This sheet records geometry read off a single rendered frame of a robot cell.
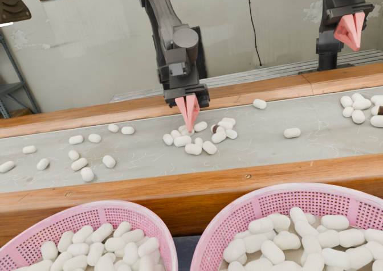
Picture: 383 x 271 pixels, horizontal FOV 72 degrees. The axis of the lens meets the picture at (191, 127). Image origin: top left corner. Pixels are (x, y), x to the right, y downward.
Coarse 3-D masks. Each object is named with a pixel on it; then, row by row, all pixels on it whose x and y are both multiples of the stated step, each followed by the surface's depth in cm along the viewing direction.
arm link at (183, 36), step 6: (186, 24) 59; (174, 30) 58; (180, 30) 58; (186, 30) 58; (192, 30) 58; (174, 36) 58; (180, 36) 58; (186, 36) 58; (192, 36) 58; (162, 42) 67; (174, 42) 57; (180, 42) 57; (186, 42) 57; (192, 42) 57; (162, 48) 68; (174, 48) 59; (186, 48) 57; (192, 48) 57; (192, 54) 59; (192, 60) 61
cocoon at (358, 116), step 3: (354, 111) 54; (357, 111) 53; (360, 111) 53; (354, 114) 53; (357, 114) 52; (360, 114) 52; (363, 114) 52; (354, 117) 52; (357, 117) 52; (360, 117) 52; (363, 117) 52; (354, 120) 53; (357, 120) 52; (360, 120) 52; (363, 120) 52; (357, 123) 53
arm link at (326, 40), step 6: (324, 6) 90; (324, 12) 90; (330, 30) 91; (324, 36) 91; (330, 36) 91; (324, 42) 92; (330, 42) 91; (336, 42) 90; (324, 48) 93; (330, 48) 93; (336, 48) 92
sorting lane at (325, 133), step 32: (320, 96) 67; (96, 128) 75; (160, 128) 67; (256, 128) 59; (288, 128) 56; (320, 128) 54; (352, 128) 52; (0, 160) 68; (32, 160) 64; (64, 160) 61; (96, 160) 59; (128, 160) 56; (160, 160) 54; (192, 160) 52; (224, 160) 50; (256, 160) 48; (288, 160) 47; (0, 192) 54
